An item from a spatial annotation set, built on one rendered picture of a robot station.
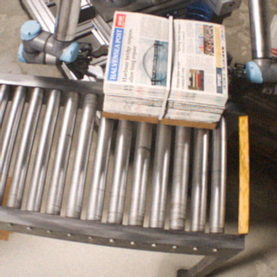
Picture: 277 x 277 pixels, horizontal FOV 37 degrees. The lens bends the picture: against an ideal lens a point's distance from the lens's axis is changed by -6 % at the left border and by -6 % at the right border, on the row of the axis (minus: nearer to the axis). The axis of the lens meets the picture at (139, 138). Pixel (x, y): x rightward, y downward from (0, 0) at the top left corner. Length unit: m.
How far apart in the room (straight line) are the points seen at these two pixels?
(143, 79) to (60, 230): 0.51
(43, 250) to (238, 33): 1.84
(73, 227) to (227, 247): 0.48
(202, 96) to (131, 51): 0.25
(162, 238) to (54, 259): 0.90
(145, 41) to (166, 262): 1.16
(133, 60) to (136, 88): 0.09
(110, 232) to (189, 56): 0.59
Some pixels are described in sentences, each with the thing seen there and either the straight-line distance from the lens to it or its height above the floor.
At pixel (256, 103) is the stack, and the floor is 0.48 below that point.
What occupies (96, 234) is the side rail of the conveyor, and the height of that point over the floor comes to 0.80.
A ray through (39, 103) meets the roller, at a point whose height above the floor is 0.79.
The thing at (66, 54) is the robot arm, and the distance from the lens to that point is 1.44.
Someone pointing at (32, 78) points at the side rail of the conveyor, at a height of 0.80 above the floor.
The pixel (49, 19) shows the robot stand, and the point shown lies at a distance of 2.54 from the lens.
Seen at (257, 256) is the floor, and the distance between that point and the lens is 2.26.
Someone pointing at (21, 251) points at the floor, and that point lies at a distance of 2.15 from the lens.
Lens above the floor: 2.07
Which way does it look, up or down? 62 degrees down
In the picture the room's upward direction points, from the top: 11 degrees clockwise
